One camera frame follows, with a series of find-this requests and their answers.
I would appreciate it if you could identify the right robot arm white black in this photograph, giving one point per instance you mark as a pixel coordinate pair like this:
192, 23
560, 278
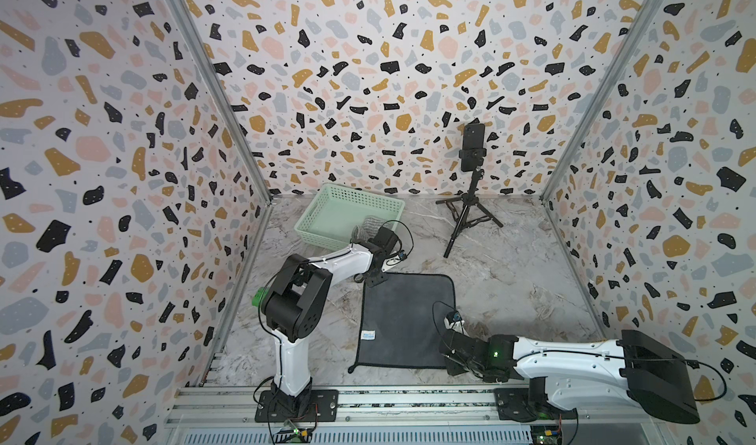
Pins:
549, 380

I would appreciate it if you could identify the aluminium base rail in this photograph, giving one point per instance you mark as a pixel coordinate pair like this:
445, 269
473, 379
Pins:
452, 414

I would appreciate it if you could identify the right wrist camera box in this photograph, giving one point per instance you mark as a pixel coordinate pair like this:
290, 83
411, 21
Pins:
453, 319

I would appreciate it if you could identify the small green toy block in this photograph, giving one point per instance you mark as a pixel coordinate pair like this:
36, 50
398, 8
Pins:
259, 297

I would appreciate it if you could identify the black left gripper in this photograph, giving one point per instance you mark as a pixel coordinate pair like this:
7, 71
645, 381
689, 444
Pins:
375, 281

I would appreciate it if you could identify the black camera tripod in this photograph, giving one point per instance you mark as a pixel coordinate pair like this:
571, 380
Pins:
460, 207

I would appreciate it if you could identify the green and grey dishcloth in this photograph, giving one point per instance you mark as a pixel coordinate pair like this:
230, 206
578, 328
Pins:
401, 321

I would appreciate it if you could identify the aluminium corner post right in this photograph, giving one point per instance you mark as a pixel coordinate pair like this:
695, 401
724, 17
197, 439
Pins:
614, 73

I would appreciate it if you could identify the grey patterned cloth in basket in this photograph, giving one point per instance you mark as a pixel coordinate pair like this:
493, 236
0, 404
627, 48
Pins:
366, 229

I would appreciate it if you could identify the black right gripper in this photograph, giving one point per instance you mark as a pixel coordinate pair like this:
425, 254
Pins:
449, 368

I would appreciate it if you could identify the black phone on tripod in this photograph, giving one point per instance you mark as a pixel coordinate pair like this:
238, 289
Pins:
473, 150

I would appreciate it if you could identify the aluminium corner post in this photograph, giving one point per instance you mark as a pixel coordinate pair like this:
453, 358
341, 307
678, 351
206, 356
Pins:
186, 26
614, 73

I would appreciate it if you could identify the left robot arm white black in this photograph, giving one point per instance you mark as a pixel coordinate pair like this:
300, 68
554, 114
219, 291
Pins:
293, 304

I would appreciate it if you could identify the aluminium corner post left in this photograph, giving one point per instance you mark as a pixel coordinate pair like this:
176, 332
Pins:
186, 26

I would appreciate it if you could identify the mint green plastic basket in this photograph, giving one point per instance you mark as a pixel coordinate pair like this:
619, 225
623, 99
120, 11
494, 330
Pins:
336, 210

